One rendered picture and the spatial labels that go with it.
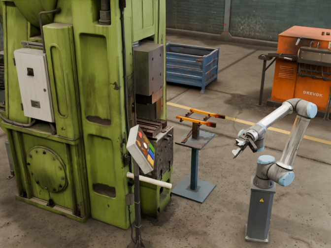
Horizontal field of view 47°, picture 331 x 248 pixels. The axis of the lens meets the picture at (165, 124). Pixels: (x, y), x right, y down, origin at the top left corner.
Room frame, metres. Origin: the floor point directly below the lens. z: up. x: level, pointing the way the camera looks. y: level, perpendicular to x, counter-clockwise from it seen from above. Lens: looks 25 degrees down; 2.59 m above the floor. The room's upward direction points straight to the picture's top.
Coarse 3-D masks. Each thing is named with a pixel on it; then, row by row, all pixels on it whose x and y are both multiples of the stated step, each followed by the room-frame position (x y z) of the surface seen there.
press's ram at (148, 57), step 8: (136, 48) 3.29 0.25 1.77; (144, 48) 3.29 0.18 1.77; (152, 48) 3.29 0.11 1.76; (160, 48) 3.37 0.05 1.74; (136, 56) 3.22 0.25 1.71; (144, 56) 3.18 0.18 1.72; (152, 56) 3.23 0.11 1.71; (160, 56) 3.37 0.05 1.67; (136, 64) 3.22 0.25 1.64; (144, 64) 3.19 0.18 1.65; (152, 64) 3.23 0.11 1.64; (160, 64) 3.37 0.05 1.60; (136, 72) 3.22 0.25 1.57; (144, 72) 3.19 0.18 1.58; (152, 72) 3.23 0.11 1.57; (160, 72) 3.37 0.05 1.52; (136, 80) 3.22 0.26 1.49; (144, 80) 3.19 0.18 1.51; (152, 80) 3.23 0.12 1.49; (160, 80) 3.36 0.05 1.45; (136, 88) 3.22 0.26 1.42; (144, 88) 3.19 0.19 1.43; (152, 88) 3.22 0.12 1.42; (160, 88) 3.36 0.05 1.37
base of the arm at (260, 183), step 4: (256, 176) 2.92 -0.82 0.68; (256, 180) 2.90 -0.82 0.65; (260, 180) 2.88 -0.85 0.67; (264, 180) 2.86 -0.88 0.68; (268, 180) 2.86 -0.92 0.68; (256, 184) 2.88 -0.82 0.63; (260, 184) 2.86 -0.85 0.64; (264, 184) 2.85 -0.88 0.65; (268, 184) 2.85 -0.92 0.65; (272, 184) 2.87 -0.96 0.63; (264, 188) 2.84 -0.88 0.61; (268, 188) 2.85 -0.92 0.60
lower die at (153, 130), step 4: (136, 120) 3.45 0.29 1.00; (140, 120) 3.47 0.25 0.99; (144, 120) 3.47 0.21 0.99; (136, 124) 3.37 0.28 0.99; (140, 124) 3.37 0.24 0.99; (144, 124) 3.36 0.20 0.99; (148, 124) 3.35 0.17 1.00; (160, 124) 3.37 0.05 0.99; (144, 128) 3.30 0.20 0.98; (148, 128) 3.28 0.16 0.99; (152, 128) 3.28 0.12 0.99; (156, 128) 3.28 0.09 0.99; (160, 128) 3.36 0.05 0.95; (144, 132) 3.25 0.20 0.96; (148, 132) 3.23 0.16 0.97; (152, 132) 3.22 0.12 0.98; (156, 132) 3.28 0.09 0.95; (152, 136) 3.21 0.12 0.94
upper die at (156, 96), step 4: (156, 92) 3.29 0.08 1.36; (160, 92) 3.36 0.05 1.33; (136, 96) 3.28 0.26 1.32; (140, 96) 3.26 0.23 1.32; (144, 96) 3.25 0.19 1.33; (148, 96) 3.23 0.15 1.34; (152, 96) 3.22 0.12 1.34; (156, 96) 3.29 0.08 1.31; (160, 96) 3.36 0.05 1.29; (136, 100) 3.28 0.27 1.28; (140, 100) 3.26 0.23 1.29; (144, 100) 3.25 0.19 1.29; (148, 100) 3.23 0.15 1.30; (152, 100) 3.22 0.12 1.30; (156, 100) 3.29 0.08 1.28
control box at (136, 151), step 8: (136, 128) 2.86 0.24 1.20; (136, 136) 2.72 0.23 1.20; (144, 136) 2.88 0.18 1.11; (128, 144) 2.63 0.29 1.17; (136, 144) 2.61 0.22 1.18; (136, 152) 2.59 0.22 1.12; (136, 160) 2.59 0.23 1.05; (144, 160) 2.59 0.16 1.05; (144, 168) 2.59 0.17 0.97; (152, 168) 2.59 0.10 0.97
